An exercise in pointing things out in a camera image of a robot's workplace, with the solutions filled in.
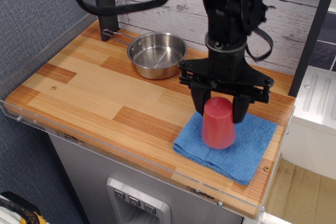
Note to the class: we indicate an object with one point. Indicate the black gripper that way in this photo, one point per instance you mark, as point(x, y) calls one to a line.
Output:
point(225, 70)

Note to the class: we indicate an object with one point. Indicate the red plastic cup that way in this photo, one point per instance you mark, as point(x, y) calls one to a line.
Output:
point(218, 129)

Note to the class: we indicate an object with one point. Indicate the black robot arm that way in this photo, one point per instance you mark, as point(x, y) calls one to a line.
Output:
point(229, 21)

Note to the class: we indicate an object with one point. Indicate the blue folded napkin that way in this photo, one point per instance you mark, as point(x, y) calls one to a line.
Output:
point(238, 162)

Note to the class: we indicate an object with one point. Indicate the white toy sink unit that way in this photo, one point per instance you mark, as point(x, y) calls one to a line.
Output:
point(310, 138)

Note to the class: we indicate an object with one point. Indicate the silver dispenser panel with buttons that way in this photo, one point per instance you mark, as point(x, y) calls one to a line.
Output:
point(131, 205)

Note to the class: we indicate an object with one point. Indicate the silver toy fridge cabinet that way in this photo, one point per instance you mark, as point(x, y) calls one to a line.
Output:
point(88, 172)

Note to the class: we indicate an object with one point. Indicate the yellow black object at corner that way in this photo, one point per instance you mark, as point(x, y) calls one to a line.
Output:
point(13, 213)

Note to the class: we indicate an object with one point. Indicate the steel pot with handle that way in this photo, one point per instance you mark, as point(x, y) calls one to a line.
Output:
point(155, 55)

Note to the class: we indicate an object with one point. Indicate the black right frame post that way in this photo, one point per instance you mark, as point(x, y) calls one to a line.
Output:
point(314, 32)

